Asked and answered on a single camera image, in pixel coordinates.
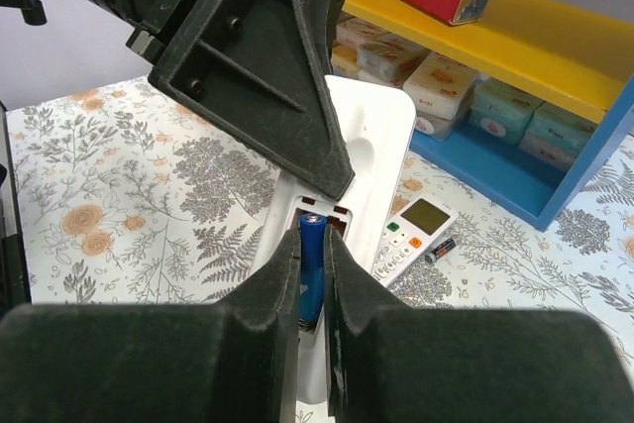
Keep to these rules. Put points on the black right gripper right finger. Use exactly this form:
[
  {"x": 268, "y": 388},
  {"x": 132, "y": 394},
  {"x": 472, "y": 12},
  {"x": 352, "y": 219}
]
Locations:
[{"x": 389, "y": 362}]

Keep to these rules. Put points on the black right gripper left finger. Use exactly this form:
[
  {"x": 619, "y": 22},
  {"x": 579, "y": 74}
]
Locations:
[{"x": 234, "y": 360}]

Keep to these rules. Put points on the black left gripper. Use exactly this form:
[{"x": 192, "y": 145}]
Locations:
[{"x": 250, "y": 68}]

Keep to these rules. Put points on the white remote control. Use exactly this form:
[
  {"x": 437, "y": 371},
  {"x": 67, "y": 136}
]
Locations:
[
  {"x": 377, "y": 124},
  {"x": 409, "y": 234}
]

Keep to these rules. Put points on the blue battery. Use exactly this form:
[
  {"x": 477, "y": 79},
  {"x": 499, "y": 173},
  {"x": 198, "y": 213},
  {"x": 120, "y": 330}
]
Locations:
[{"x": 312, "y": 230}]

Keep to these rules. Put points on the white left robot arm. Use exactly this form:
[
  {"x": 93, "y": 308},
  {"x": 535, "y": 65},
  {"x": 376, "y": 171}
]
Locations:
[{"x": 256, "y": 69}]

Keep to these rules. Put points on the black battery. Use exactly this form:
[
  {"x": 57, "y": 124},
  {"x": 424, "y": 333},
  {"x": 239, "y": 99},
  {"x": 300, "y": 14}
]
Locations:
[{"x": 439, "y": 251}]

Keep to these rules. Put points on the floral table mat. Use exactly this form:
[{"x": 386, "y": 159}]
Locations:
[{"x": 126, "y": 198}]

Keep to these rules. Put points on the blue shelf unit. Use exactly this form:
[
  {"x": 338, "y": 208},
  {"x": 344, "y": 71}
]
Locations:
[{"x": 574, "y": 59}]

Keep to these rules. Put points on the teal soap packs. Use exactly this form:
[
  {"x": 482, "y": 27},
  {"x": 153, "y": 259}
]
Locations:
[{"x": 537, "y": 127}]

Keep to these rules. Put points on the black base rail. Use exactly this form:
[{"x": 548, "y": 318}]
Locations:
[{"x": 15, "y": 286}]

